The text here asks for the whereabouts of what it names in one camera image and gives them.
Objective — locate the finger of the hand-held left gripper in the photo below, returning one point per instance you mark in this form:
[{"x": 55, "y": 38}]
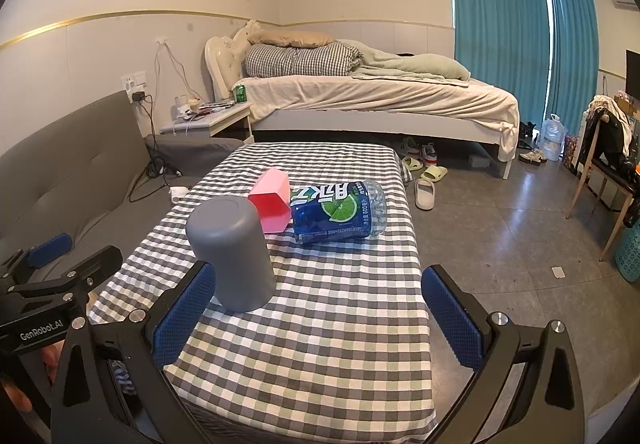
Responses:
[
  {"x": 50, "y": 248},
  {"x": 100, "y": 261}
]

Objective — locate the checkered tablecloth table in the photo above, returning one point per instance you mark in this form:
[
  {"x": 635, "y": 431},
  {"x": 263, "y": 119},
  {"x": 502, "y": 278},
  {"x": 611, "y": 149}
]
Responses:
[{"x": 325, "y": 324}]

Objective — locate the grey brick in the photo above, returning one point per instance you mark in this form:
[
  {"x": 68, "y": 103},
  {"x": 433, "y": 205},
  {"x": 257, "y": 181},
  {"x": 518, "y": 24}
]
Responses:
[{"x": 479, "y": 161}]

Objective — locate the beige pillow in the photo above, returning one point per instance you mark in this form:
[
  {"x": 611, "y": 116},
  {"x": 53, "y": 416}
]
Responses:
[{"x": 290, "y": 37}]

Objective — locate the bed with beige sheets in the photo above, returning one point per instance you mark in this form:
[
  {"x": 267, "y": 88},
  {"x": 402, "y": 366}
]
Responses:
[{"x": 375, "y": 96}]

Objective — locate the checked quilt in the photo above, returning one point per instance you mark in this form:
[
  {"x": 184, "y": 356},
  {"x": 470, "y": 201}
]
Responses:
[{"x": 300, "y": 58}]

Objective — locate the black chair with wooden legs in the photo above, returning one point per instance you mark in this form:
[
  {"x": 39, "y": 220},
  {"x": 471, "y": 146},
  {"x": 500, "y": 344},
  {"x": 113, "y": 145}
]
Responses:
[{"x": 595, "y": 163}]

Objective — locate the grey cup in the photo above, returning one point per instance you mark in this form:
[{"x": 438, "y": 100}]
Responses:
[{"x": 230, "y": 249}]

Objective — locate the narrow teal curtain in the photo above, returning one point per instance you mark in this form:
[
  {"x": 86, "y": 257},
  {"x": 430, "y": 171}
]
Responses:
[{"x": 572, "y": 43}]

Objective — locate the white padded headboard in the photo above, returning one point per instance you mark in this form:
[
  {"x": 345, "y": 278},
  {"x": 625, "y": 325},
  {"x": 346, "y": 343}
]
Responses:
[{"x": 220, "y": 63}]

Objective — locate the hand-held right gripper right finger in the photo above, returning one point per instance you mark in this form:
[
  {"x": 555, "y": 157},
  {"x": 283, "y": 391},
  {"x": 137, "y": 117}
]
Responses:
[{"x": 452, "y": 319}]

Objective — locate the pale green blanket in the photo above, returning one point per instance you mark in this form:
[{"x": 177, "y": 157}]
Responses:
[{"x": 425, "y": 66}]

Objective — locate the green can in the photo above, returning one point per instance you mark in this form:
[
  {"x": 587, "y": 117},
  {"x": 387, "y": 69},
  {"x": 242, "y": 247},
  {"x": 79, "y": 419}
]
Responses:
[{"x": 241, "y": 93}]

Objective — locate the white bed frame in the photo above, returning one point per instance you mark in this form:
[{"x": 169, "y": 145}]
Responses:
[{"x": 350, "y": 124}]

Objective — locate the plastic bottle with blue label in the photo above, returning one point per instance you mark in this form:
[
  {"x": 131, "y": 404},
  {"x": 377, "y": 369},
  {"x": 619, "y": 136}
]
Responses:
[{"x": 320, "y": 219}]

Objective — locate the white nightstand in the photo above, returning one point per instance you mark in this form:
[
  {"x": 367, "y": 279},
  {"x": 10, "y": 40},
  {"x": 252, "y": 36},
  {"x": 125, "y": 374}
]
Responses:
[{"x": 220, "y": 121}]

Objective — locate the white wall socket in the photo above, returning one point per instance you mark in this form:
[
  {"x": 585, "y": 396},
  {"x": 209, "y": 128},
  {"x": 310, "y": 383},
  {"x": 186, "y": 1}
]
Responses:
[{"x": 134, "y": 80}]

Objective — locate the black monitor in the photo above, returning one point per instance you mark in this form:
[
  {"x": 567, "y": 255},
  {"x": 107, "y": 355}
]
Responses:
[{"x": 633, "y": 73}]

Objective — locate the white slipper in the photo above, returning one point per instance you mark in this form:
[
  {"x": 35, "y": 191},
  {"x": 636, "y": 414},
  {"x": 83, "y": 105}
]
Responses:
[{"x": 425, "y": 194}]

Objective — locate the person's left hand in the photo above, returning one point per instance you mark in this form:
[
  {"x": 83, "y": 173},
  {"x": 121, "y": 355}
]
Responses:
[{"x": 52, "y": 364}]

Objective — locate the white garment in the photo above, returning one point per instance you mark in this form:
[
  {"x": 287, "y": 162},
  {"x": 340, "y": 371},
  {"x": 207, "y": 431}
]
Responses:
[{"x": 612, "y": 108}]

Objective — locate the clear plastic water jug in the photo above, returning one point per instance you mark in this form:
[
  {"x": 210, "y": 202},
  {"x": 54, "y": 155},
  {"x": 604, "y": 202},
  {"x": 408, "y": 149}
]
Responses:
[{"x": 554, "y": 138}]

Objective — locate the wide teal curtain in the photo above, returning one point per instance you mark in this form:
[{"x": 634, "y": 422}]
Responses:
[{"x": 495, "y": 23}]

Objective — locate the black charger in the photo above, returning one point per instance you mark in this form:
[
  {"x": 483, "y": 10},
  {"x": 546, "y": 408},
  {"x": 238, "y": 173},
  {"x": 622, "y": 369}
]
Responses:
[{"x": 138, "y": 97}]

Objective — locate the black shoes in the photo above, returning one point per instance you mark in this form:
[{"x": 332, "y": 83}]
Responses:
[{"x": 528, "y": 131}]

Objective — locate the magazines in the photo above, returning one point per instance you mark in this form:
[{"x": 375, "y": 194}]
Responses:
[{"x": 216, "y": 106}]

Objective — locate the beige shoes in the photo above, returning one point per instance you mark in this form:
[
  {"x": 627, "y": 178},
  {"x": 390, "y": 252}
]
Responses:
[{"x": 531, "y": 156}]

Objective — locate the grey sofa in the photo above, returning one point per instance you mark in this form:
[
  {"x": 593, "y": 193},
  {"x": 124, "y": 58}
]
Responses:
[{"x": 65, "y": 158}]

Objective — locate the teal laundry basket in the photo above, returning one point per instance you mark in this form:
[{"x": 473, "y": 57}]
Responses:
[{"x": 630, "y": 254}]

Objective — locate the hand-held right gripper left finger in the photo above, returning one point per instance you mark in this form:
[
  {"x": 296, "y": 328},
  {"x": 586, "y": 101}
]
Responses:
[{"x": 181, "y": 316}]

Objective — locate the white card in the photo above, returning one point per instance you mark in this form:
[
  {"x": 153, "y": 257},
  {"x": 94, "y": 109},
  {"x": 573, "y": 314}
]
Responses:
[{"x": 558, "y": 272}]

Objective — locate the white sneakers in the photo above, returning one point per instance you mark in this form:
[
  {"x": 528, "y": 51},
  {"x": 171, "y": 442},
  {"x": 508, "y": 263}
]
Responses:
[{"x": 428, "y": 153}]

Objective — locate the pale green slipper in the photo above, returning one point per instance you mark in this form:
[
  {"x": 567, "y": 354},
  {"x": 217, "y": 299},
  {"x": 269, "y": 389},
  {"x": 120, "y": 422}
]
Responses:
[
  {"x": 434, "y": 173},
  {"x": 412, "y": 163}
]

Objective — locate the cream cushion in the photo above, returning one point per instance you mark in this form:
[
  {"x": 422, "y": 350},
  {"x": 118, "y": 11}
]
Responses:
[{"x": 251, "y": 31}]

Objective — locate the pink cup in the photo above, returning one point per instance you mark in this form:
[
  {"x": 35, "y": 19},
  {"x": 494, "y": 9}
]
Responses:
[{"x": 275, "y": 189}]

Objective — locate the white cloth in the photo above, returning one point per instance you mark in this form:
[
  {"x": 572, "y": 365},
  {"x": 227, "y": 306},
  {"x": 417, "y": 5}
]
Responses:
[{"x": 178, "y": 194}]

